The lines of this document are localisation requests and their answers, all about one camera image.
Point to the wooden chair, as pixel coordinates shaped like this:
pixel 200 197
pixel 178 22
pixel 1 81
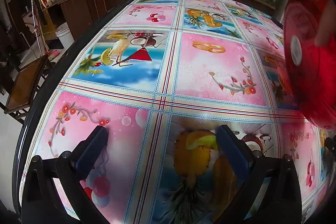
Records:
pixel 26 82

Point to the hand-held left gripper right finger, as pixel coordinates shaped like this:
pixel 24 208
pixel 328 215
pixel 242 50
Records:
pixel 232 153

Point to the person's right hand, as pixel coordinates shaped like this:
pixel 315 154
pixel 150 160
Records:
pixel 326 33

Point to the white bucket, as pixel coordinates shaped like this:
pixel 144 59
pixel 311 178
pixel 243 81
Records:
pixel 64 35

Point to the printed fruit tablecloth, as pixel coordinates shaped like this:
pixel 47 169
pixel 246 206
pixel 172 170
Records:
pixel 210 69

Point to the mop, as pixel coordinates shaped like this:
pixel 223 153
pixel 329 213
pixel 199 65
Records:
pixel 53 54

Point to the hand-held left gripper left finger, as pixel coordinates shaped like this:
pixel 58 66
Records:
pixel 90 150

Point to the large red scalloped plate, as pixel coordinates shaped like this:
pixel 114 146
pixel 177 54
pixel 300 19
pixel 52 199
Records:
pixel 309 74

